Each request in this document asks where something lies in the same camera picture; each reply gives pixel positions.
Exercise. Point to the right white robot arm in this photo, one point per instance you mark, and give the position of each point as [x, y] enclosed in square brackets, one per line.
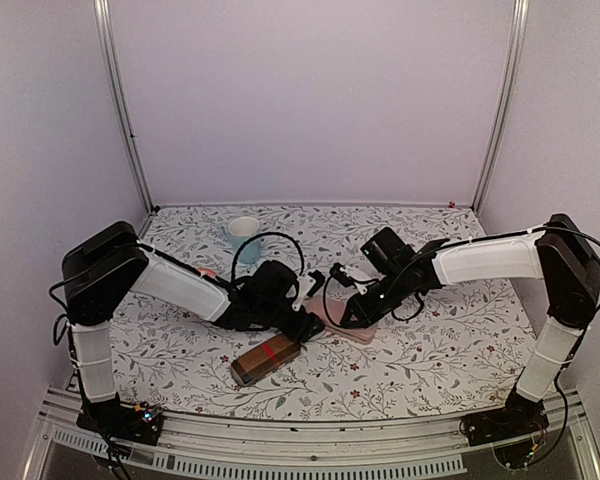
[472, 322]

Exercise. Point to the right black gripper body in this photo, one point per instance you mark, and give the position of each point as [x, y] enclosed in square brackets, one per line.
[385, 303]

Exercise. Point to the brown plaid glasses case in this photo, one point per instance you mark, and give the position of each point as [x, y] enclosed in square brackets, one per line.
[265, 358]

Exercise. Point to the front aluminium rail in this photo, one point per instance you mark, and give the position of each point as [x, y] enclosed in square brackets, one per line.
[207, 447]

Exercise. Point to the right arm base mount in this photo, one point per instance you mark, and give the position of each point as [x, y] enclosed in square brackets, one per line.
[518, 416]

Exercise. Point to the pink glasses case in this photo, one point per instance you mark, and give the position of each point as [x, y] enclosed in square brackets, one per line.
[333, 313]

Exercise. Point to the light blue mug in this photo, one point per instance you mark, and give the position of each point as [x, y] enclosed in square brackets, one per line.
[237, 232]

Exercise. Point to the red patterned bowl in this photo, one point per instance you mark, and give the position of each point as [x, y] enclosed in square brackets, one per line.
[207, 272]

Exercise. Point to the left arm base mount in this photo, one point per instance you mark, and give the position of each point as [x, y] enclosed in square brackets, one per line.
[141, 423]

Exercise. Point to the aluminium frame post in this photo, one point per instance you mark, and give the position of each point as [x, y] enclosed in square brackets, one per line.
[513, 56]
[105, 31]

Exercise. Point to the left aluminium frame post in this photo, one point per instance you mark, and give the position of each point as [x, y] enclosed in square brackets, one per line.
[105, 31]

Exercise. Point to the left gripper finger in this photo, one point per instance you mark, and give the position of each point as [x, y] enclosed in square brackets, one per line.
[302, 336]
[316, 325]

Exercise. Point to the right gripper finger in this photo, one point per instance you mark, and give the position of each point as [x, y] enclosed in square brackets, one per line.
[353, 305]
[349, 320]

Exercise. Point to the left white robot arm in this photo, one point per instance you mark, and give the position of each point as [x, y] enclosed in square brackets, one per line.
[99, 274]

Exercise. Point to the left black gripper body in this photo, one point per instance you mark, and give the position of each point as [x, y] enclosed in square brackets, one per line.
[304, 323]

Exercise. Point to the right aluminium frame post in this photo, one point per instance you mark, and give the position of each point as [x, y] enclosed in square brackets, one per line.
[513, 56]

